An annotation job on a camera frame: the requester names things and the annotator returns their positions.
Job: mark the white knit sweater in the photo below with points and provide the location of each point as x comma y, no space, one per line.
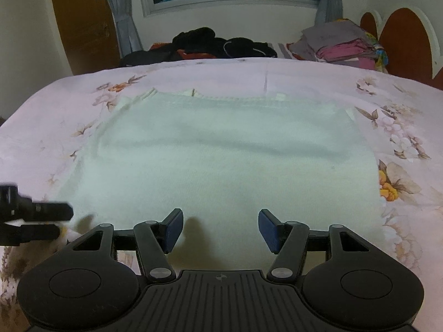
225,159

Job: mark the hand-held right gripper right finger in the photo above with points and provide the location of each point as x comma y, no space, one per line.
268,230

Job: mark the pile of black clothes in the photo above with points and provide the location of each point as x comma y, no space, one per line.
207,43

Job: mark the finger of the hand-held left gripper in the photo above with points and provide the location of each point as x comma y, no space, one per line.
31,233
41,211

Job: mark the colourful printed cloth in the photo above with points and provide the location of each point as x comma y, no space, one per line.
379,53

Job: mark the red and white headboard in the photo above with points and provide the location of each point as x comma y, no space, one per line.
408,45

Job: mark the stack of folded clothes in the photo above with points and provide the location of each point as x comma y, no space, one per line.
332,43

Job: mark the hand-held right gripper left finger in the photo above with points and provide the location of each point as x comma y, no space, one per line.
173,229

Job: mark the bed with pink floral sheet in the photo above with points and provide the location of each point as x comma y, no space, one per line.
249,72

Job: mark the striped cloth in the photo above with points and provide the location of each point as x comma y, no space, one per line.
282,49

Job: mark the brown wooden door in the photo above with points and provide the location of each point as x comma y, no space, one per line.
83,24

